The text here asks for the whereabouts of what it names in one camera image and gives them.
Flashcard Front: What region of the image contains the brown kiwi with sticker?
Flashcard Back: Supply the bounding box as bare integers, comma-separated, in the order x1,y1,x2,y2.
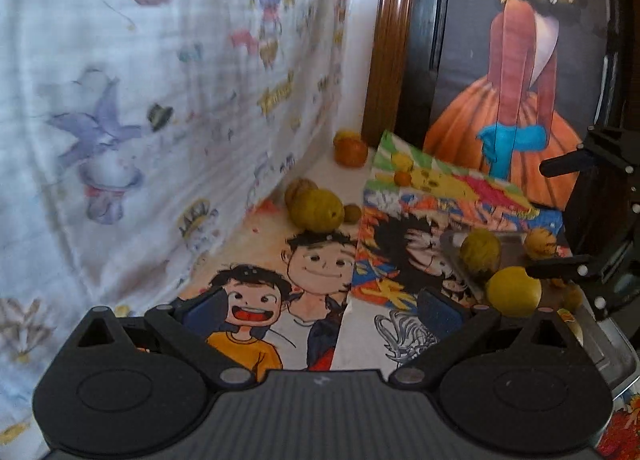
540,279,584,313

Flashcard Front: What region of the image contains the red apple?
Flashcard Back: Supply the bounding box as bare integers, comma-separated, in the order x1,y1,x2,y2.
334,137,369,168

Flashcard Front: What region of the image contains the small orange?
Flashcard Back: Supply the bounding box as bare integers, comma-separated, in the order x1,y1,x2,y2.
394,171,412,188

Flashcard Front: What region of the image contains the winnie bear drawing paper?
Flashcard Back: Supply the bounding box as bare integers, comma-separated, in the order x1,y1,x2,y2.
368,131,540,219

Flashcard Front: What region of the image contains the two boys drawing paper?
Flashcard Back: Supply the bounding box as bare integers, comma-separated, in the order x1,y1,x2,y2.
207,223,357,379

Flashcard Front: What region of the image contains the yellow fruit behind apple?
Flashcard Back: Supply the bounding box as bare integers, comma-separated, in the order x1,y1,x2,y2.
333,129,361,145

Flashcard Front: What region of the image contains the yellow-green guava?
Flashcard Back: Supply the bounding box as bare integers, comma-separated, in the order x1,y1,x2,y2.
290,189,345,233

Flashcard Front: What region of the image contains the grey hair character drawing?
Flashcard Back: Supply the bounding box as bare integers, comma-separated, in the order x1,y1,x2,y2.
373,309,439,366

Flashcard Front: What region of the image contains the green-yellow pear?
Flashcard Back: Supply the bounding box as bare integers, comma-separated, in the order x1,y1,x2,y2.
459,228,502,281

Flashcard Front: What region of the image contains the grey metal baking tray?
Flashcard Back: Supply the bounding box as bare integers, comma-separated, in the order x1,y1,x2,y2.
440,230,639,399

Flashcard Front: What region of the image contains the white cartoon print cloth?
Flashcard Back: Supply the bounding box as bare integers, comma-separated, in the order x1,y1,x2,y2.
1,0,348,459

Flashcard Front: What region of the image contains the brown striped round fruit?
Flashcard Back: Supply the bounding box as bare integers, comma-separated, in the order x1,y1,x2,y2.
284,178,318,209

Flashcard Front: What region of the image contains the striped pepino melon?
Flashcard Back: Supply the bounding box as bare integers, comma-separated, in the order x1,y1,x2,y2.
523,228,556,261

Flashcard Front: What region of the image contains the small brown longan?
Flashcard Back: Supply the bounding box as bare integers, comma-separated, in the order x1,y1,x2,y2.
343,203,361,225

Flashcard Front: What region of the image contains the yellow lemon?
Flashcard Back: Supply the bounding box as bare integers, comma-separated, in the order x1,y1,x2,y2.
485,266,542,318

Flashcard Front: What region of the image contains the black appliance door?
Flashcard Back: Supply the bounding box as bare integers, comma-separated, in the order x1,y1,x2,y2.
395,0,638,151

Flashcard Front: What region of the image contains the brown wooden frame post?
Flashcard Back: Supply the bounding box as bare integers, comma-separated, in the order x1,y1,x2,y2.
361,0,412,148

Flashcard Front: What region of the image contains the girl in orange dress poster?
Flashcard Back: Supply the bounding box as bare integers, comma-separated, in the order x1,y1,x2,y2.
423,0,588,209

